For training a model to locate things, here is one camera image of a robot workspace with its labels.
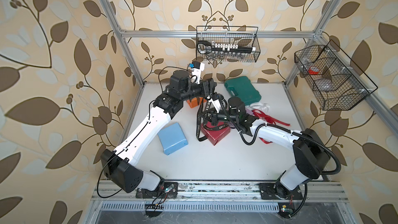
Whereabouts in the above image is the orange gift box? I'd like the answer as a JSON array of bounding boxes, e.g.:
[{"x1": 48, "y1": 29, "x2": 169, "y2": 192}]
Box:
[{"x1": 187, "y1": 97, "x2": 206, "y2": 108}]

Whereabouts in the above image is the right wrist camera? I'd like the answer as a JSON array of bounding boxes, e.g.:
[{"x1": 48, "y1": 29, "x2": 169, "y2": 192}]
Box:
[{"x1": 208, "y1": 96, "x2": 222, "y2": 113}]

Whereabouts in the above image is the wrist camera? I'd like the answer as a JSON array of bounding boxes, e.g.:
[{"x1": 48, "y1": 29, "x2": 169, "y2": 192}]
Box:
[
  {"x1": 208, "y1": 96, "x2": 222, "y2": 113},
  {"x1": 188, "y1": 61, "x2": 205, "y2": 84}
]

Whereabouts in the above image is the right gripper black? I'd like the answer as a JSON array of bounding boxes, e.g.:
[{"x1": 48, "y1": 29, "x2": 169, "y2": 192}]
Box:
[{"x1": 199, "y1": 106, "x2": 239, "y2": 126}]

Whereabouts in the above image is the black wire basket right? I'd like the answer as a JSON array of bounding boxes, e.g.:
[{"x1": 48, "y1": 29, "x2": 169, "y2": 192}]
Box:
[{"x1": 294, "y1": 39, "x2": 378, "y2": 111}]

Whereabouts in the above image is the green plastic tool case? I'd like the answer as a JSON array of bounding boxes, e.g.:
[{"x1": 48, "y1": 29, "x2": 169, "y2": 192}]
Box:
[{"x1": 224, "y1": 76, "x2": 262, "y2": 106}]

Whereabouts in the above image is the dark red gift box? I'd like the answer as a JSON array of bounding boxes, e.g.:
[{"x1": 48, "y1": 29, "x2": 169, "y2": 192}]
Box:
[{"x1": 201, "y1": 121, "x2": 231, "y2": 146}]

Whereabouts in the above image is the white ribbon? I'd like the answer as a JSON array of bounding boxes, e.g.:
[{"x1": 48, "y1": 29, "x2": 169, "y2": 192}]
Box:
[{"x1": 245, "y1": 102, "x2": 270, "y2": 114}]

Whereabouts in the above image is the black printed ribbon bow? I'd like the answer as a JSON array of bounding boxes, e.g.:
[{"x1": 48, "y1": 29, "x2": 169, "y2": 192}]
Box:
[{"x1": 196, "y1": 101, "x2": 227, "y2": 142}]

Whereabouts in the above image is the aluminium front rail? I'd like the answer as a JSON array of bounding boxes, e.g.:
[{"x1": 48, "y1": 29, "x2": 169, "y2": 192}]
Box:
[{"x1": 91, "y1": 179, "x2": 349, "y2": 203}]

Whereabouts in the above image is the black corrugated cable conduit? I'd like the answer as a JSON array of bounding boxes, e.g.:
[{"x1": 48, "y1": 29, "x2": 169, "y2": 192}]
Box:
[{"x1": 217, "y1": 93, "x2": 342, "y2": 218}]

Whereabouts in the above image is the red object in basket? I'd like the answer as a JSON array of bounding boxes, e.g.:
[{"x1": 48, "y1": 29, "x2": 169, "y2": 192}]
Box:
[{"x1": 308, "y1": 65, "x2": 320, "y2": 75}]

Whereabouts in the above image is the purple gift box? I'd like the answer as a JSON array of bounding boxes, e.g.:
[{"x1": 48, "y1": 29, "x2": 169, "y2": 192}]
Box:
[{"x1": 229, "y1": 108, "x2": 256, "y2": 129}]

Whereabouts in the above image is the red ribbon bow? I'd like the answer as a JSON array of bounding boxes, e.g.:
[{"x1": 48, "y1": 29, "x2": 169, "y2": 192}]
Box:
[{"x1": 247, "y1": 109, "x2": 291, "y2": 127}]

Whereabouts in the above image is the black wire basket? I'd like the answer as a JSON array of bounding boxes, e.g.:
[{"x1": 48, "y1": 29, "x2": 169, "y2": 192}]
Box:
[
  {"x1": 195, "y1": 25, "x2": 261, "y2": 63},
  {"x1": 294, "y1": 39, "x2": 378, "y2": 111}
]

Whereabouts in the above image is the black wire basket back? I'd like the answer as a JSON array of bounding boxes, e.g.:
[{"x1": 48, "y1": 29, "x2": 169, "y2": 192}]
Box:
[{"x1": 195, "y1": 25, "x2": 261, "y2": 63}]

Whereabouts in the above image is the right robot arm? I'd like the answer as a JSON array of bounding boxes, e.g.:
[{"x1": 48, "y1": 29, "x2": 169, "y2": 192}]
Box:
[{"x1": 200, "y1": 94, "x2": 342, "y2": 197}]

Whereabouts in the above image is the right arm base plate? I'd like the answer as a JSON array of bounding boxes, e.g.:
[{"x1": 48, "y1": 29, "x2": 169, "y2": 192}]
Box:
[{"x1": 258, "y1": 183, "x2": 303, "y2": 201}]

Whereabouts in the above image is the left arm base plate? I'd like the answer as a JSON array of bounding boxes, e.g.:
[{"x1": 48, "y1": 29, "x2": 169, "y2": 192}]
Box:
[{"x1": 136, "y1": 181, "x2": 179, "y2": 199}]

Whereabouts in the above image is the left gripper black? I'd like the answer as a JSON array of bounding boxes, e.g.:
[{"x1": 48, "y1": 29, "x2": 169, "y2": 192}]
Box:
[{"x1": 177, "y1": 78, "x2": 215, "y2": 102}]

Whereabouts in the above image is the blue gift box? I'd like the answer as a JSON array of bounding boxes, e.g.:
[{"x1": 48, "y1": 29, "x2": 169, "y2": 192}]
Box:
[{"x1": 158, "y1": 123, "x2": 188, "y2": 155}]

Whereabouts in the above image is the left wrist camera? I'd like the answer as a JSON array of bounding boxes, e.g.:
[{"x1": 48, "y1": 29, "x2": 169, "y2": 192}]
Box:
[{"x1": 188, "y1": 61, "x2": 205, "y2": 84}]

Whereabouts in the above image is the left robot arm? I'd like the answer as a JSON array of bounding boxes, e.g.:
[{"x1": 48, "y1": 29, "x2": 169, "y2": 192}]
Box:
[{"x1": 100, "y1": 70, "x2": 217, "y2": 193}]

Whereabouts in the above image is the socket set rail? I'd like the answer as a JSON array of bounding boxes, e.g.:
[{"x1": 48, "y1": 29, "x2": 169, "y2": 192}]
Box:
[{"x1": 196, "y1": 40, "x2": 257, "y2": 55}]

